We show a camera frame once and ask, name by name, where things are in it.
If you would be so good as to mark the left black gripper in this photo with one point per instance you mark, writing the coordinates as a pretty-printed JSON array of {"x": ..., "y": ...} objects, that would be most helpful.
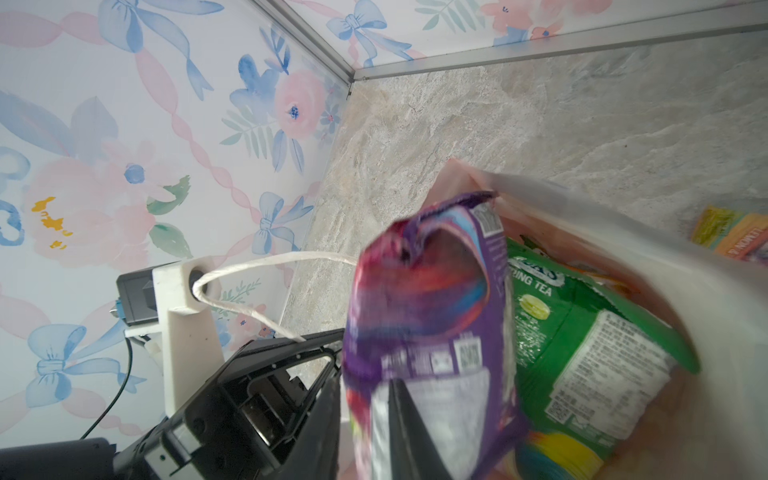
[{"x": 238, "y": 425}]

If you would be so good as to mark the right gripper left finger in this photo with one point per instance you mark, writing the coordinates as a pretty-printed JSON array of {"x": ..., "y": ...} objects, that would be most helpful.
[{"x": 315, "y": 452}]

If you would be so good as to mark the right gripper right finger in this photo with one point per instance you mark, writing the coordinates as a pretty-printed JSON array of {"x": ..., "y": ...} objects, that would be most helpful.
[{"x": 426, "y": 436}]

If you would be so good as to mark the purple Fox's candy bag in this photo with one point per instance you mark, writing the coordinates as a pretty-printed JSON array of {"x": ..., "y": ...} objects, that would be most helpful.
[{"x": 431, "y": 306}]

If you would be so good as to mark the green snack bag small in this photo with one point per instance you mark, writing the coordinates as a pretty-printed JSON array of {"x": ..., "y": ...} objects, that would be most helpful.
[{"x": 589, "y": 362}]

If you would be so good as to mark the red pink paper bag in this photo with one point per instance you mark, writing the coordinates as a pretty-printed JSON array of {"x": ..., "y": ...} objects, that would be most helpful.
[{"x": 709, "y": 425}]

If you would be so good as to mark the pink yellow Fox's candy bag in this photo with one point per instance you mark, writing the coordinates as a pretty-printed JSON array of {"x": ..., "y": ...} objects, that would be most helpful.
[{"x": 734, "y": 234}]

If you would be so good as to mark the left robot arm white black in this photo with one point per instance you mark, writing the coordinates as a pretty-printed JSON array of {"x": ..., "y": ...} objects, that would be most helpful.
[{"x": 80, "y": 459}]

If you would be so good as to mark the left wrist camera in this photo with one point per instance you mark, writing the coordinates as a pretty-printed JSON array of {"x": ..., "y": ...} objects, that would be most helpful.
[{"x": 159, "y": 302}]

